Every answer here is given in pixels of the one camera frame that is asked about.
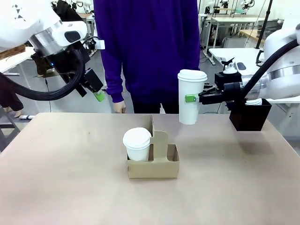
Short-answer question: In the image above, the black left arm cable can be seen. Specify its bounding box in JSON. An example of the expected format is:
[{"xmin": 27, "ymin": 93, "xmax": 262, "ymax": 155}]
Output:
[{"xmin": 0, "ymin": 48, "xmax": 86, "ymax": 101}]

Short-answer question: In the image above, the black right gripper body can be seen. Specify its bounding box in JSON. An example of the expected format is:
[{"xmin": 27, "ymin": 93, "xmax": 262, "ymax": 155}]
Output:
[{"xmin": 222, "ymin": 82, "xmax": 246, "ymax": 104}]

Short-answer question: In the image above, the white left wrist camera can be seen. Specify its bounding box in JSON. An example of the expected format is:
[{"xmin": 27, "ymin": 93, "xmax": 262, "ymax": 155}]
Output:
[{"xmin": 81, "ymin": 36, "xmax": 105, "ymax": 50}]

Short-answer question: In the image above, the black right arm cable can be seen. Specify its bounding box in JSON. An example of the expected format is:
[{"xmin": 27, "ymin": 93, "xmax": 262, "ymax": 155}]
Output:
[{"xmin": 236, "ymin": 38, "xmax": 300, "ymax": 104}]

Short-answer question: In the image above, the person in white coat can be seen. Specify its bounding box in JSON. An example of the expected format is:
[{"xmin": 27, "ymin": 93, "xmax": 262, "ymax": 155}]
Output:
[{"xmin": 31, "ymin": 50, "xmax": 56, "ymax": 78}]

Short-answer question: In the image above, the person's right forearm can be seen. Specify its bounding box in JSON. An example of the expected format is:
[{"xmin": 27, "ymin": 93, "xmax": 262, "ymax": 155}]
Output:
[{"xmin": 104, "ymin": 58, "xmax": 125, "ymax": 104}]

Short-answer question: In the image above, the brown fibrous pile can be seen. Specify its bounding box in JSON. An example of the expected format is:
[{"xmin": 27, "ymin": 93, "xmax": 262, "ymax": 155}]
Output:
[{"xmin": 0, "ymin": 44, "xmax": 26, "ymax": 59}]

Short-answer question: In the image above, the white table with brown pile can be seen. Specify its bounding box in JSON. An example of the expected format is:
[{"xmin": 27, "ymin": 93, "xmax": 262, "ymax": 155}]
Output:
[{"xmin": 0, "ymin": 46, "xmax": 36, "ymax": 75}]

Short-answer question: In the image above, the person's left forearm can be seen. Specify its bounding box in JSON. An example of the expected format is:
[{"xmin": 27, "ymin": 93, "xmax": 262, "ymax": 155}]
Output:
[{"xmin": 185, "ymin": 39, "xmax": 201, "ymax": 71}]

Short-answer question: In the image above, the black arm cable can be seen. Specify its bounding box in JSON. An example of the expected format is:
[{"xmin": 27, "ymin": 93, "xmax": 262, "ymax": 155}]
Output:
[
  {"xmin": 236, "ymin": 38, "xmax": 300, "ymax": 104},
  {"xmin": 0, "ymin": 48, "xmax": 86, "ymax": 101}
]

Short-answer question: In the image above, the long white workbench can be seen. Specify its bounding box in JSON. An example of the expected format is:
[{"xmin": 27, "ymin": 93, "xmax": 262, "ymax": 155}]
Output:
[{"xmin": 212, "ymin": 15, "xmax": 267, "ymax": 47}]

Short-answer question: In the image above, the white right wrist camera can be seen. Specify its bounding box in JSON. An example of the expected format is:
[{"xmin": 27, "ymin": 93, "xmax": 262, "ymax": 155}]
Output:
[{"xmin": 215, "ymin": 56, "xmax": 242, "ymax": 89}]

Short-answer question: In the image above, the large white side table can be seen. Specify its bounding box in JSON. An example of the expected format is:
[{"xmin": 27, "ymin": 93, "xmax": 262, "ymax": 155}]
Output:
[{"xmin": 208, "ymin": 48, "xmax": 300, "ymax": 104}]

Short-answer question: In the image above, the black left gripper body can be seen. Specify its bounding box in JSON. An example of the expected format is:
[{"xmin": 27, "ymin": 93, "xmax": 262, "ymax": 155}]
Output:
[{"xmin": 76, "ymin": 68, "xmax": 104, "ymax": 98}]

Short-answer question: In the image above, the person in maroon trousers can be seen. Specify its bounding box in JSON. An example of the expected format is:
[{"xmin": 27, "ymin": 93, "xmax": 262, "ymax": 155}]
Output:
[{"xmin": 0, "ymin": 72, "xmax": 24, "ymax": 118}]

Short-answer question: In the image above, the white lid of short cup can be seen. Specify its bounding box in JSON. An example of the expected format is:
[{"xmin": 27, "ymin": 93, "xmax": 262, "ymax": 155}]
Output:
[{"xmin": 122, "ymin": 127, "xmax": 152, "ymax": 149}]

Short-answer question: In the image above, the tall white paper cup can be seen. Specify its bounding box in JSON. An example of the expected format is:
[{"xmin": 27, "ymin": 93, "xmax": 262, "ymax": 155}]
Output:
[{"xmin": 178, "ymin": 78, "xmax": 207, "ymax": 125}]

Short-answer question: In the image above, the black stand pole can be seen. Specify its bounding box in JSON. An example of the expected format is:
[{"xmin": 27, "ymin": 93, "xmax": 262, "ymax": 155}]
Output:
[{"xmin": 257, "ymin": 0, "xmax": 274, "ymax": 50}]

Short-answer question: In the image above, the person's purple sweater torso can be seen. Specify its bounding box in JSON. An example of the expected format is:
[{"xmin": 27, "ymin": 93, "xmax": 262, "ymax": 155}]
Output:
[{"xmin": 93, "ymin": 0, "xmax": 201, "ymax": 114}]

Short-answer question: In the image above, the stack of white lids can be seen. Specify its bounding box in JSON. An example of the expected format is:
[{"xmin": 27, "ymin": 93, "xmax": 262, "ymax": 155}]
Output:
[{"xmin": 245, "ymin": 98, "xmax": 263, "ymax": 106}]

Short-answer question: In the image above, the short white paper cup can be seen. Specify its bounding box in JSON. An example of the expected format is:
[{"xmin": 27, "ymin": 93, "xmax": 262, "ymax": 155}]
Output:
[{"xmin": 125, "ymin": 142, "xmax": 150, "ymax": 162}]

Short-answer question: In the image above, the brown cardboard cup carrier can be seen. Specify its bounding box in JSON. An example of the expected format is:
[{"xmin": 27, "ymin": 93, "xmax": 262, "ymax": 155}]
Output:
[{"xmin": 127, "ymin": 114, "xmax": 180, "ymax": 179}]

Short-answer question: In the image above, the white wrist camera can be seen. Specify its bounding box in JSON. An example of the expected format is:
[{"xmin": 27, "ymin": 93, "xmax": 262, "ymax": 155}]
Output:
[
  {"xmin": 215, "ymin": 56, "xmax": 242, "ymax": 89},
  {"xmin": 81, "ymin": 36, "xmax": 105, "ymax": 50}
]

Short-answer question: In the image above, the black plastic box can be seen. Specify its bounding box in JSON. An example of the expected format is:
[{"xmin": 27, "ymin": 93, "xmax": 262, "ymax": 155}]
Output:
[{"xmin": 229, "ymin": 98, "xmax": 272, "ymax": 132}]

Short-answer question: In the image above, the white lid of tall cup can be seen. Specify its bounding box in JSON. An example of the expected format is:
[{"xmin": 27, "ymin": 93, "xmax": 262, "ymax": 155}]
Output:
[{"xmin": 177, "ymin": 69, "xmax": 208, "ymax": 83}]

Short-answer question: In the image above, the person's right hand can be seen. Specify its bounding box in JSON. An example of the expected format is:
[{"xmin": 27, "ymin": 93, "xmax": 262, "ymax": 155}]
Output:
[{"xmin": 113, "ymin": 100, "xmax": 127, "ymax": 114}]

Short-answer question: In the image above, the black jacket on chair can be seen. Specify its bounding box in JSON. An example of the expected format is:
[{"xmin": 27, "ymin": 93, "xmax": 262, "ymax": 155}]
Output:
[{"xmin": 52, "ymin": 0, "xmax": 83, "ymax": 22}]

